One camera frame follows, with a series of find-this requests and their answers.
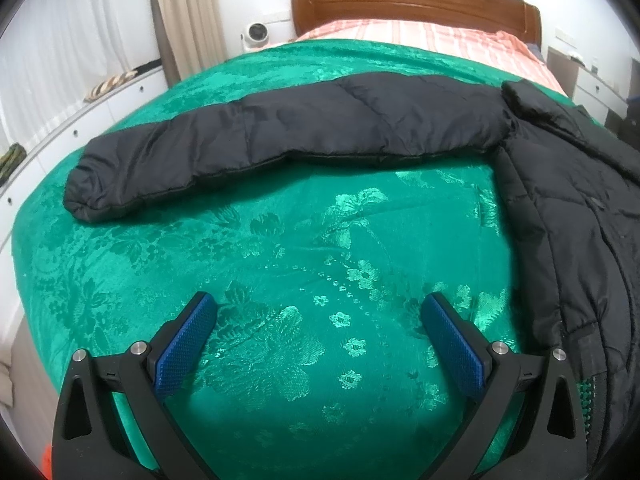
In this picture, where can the white sheer curtain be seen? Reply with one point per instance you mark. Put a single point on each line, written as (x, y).
(80, 25)

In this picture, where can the beige curtain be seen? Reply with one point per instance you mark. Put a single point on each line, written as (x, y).
(187, 15)

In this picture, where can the pink striped bedsheet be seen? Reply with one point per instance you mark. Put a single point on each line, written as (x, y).
(400, 32)

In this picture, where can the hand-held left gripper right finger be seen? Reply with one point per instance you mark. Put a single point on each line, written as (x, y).
(457, 347)

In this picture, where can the white round camera device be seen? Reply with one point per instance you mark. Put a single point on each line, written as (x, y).
(256, 35)

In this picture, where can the striped folded cloth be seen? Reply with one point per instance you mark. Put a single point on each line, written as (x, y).
(110, 86)

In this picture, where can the black puffer jacket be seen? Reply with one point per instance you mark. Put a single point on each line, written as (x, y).
(300, 125)

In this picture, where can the white bedside table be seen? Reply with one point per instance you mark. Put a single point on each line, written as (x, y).
(595, 87)

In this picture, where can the red orange cloth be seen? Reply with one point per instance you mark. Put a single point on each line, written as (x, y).
(47, 462)

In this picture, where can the green camouflage cloth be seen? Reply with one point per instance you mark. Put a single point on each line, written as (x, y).
(11, 162)

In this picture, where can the green floral blanket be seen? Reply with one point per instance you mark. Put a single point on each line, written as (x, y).
(300, 270)

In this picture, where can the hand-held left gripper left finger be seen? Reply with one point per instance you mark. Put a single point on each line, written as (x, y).
(185, 345)

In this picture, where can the white drawer cabinet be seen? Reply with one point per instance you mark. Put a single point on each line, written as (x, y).
(127, 97)

